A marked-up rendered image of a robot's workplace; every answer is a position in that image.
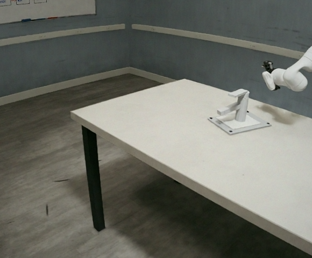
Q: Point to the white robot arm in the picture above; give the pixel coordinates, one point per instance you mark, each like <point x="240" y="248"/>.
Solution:
<point x="291" y="77"/>

